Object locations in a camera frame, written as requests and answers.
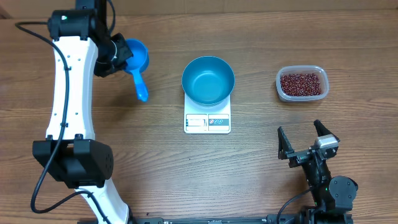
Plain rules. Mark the blue plastic measuring scoop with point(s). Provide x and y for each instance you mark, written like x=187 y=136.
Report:
x=136 y=65

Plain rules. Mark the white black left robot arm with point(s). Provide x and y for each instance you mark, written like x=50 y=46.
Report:
x=85 y=47

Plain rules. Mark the white digital kitchen scale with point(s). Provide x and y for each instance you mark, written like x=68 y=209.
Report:
x=213 y=119

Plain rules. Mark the blue metal bowl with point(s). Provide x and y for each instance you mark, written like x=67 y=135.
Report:
x=208 y=80

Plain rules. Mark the red adzuki beans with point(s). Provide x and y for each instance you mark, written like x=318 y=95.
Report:
x=301 y=84

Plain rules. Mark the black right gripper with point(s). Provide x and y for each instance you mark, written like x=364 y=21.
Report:
x=286 y=151

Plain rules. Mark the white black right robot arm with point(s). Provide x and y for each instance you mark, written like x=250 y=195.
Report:
x=333 y=196

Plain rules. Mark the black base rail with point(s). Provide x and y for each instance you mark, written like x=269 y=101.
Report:
x=270 y=219

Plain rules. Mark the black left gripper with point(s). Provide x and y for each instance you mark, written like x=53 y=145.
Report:
x=104 y=71

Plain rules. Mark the clear plastic bean container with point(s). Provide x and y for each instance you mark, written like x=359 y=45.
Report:
x=324 y=83

